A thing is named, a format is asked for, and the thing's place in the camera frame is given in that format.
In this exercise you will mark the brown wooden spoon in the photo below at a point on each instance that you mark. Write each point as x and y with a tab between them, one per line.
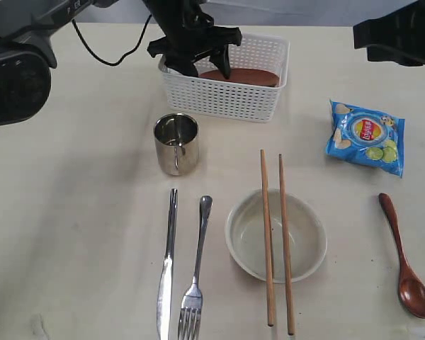
410	289

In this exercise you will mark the silver metal table knife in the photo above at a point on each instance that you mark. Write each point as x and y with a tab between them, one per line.
166	279

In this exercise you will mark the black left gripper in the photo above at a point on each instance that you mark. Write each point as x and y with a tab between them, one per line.
190	35

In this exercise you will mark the brown wooden chopstick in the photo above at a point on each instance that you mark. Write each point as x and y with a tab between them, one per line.
270	295
286	251

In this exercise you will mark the silver metal fork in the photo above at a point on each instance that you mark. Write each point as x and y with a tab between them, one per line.
192	301

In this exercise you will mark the white perforated plastic basket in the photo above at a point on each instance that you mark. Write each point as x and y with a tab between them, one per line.
234	101

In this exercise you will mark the stainless steel cup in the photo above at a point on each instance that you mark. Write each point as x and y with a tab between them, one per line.
176	138

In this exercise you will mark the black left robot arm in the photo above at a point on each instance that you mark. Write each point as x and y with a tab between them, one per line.
27	57

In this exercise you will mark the white ceramic bowl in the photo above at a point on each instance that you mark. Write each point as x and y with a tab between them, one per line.
244	236

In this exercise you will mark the brown round plate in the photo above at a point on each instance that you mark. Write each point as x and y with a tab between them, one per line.
255	77

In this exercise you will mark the blue potato chips bag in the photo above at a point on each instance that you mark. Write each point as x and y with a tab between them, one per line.
366	137

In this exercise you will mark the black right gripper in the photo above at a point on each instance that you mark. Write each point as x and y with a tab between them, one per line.
396	37

